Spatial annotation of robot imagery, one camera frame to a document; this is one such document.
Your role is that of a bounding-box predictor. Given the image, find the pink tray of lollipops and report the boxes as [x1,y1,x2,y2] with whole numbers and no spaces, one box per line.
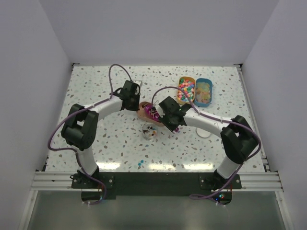
[137,101,165,127]

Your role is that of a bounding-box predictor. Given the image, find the magenta plastic scoop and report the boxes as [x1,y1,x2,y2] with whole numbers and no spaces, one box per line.
[144,103,165,127]

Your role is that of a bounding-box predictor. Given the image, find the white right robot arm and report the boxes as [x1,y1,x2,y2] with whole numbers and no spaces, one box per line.
[154,97,261,188]

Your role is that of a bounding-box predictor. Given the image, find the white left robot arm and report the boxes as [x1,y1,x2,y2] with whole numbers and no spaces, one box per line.
[61,80,142,188]

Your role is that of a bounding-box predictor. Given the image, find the blue tray of wrapped candies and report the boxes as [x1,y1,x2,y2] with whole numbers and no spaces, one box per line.
[194,78,213,107]

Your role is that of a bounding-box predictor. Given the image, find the tan tray of star candies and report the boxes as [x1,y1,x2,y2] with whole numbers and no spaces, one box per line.
[177,76,196,104]

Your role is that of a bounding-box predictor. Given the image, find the clear glass jar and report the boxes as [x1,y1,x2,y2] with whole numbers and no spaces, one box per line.
[141,123,158,141]

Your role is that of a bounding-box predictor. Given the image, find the round silver jar lid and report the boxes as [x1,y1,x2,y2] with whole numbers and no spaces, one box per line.
[196,128,211,138]

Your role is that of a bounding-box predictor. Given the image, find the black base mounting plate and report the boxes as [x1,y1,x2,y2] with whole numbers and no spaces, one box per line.
[70,171,242,204]

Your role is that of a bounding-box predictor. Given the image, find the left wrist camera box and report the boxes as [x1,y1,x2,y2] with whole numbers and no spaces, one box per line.
[134,80,142,95]

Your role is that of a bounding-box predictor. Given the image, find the aluminium front frame rail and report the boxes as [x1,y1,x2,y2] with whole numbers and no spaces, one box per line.
[31,172,283,192]

